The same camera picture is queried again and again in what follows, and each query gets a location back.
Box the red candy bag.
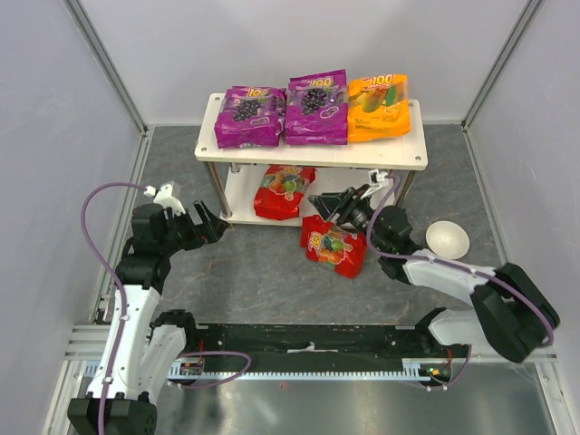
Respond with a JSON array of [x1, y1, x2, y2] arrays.
[[253, 165, 316, 221], [300, 215, 367, 278]]

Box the purple candy bag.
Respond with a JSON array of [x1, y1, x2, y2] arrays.
[[214, 86, 286, 149], [285, 69, 348, 146]]

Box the orange candy bag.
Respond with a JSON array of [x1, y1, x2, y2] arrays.
[[347, 73, 411, 142]]

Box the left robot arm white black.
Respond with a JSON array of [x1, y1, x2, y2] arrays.
[[67, 201, 228, 434]]

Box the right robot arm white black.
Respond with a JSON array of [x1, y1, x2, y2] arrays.
[[308, 185, 560, 363]]

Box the white two-tier wooden shelf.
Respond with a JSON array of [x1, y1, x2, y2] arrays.
[[195, 93, 428, 227]]

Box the white ceramic bowl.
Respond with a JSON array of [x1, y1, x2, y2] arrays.
[[425, 220, 470, 260]]

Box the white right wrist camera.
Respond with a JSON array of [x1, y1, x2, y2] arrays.
[[362, 169, 393, 198]]

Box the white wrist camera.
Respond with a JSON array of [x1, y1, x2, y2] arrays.
[[143, 181, 186, 216], [362, 169, 393, 198]]

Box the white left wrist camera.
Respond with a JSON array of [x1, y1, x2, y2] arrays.
[[143, 181, 186, 216]]

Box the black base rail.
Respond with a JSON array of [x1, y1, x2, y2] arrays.
[[150, 309, 469, 358]]

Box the white slotted cable duct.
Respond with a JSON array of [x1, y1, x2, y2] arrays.
[[168, 360, 452, 382]]

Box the aluminium corner frame left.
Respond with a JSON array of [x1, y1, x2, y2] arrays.
[[63, 0, 149, 136]]

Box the aluminium corner frame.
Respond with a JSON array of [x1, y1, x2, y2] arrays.
[[461, 0, 544, 132], [63, 0, 149, 136]]

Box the aluminium corner frame right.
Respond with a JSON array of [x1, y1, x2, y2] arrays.
[[461, 0, 544, 132]]

